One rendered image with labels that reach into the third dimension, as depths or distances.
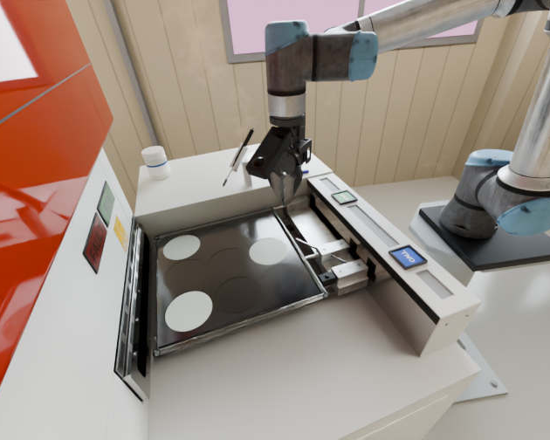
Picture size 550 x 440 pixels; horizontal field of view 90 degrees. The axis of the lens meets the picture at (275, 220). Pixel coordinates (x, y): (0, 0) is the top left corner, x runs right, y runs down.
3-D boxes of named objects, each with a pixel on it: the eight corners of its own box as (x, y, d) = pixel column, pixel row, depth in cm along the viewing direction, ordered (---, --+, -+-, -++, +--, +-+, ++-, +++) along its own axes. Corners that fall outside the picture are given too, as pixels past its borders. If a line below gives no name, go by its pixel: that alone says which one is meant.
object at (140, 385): (140, 402, 50) (120, 380, 44) (147, 249, 83) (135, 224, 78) (151, 399, 50) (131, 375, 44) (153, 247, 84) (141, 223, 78)
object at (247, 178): (235, 190, 85) (228, 150, 77) (232, 185, 88) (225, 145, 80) (254, 186, 86) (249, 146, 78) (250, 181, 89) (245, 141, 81)
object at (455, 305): (421, 359, 56) (442, 319, 47) (306, 213, 98) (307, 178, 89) (457, 342, 58) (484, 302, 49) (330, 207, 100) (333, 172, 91)
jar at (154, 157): (150, 182, 92) (140, 155, 87) (150, 173, 98) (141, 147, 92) (172, 177, 94) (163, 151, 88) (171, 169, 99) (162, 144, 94)
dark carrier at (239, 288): (159, 348, 53) (158, 347, 52) (158, 240, 79) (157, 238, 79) (319, 294, 61) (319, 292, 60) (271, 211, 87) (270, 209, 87)
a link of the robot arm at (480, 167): (489, 184, 83) (509, 141, 75) (517, 210, 72) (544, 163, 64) (447, 185, 84) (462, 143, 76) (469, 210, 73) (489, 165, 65)
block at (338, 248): (321, 263, 70) (322, 254, 68) (315, 254, 73) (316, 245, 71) (348, 254, 72) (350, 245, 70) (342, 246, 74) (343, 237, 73)
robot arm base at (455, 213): (477, 207, 90) (489, 181, 84) (508, 237, 78) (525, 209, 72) (430, 209, 91) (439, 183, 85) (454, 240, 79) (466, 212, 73)
